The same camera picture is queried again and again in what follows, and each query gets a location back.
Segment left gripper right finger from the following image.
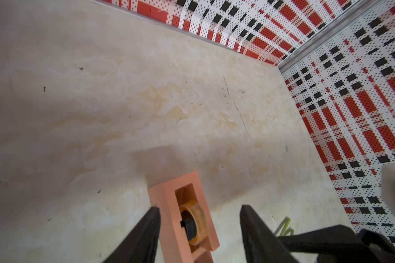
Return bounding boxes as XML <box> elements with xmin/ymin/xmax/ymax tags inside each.
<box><xmin>240</xmin><ymin>205</ymin><xmax>297</xmax><ymax>263</ymax></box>

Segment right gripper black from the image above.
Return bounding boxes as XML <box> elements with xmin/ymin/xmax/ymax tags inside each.
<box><xmin>279</xmin><ymin>225</ymin><xmax>395</xmax><ymax>263</ymax></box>

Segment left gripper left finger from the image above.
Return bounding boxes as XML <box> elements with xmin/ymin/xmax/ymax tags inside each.
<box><xmin>104</xmin><ymin>207</ymin><xmax>161</xmax><ymax>263</ymax></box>

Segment artificial flower bouquet green stems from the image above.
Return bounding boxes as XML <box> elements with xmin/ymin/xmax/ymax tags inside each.
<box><xmin>274</xmin><ymin>217</ymin><xmax>294</xmax><ymax>237</ymax></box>

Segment pink tape dispenser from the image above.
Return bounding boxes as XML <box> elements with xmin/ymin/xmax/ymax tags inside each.
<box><xmin>148</xmin><ymin>172</ymin><xmax>220</xmax><ymax>263</ymax></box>

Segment clear tape roll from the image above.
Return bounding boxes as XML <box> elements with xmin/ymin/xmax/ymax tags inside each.
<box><xmin>180</xmin><ymin>200</ymin><xmax>208</xmax><ymax>246</ymax></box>

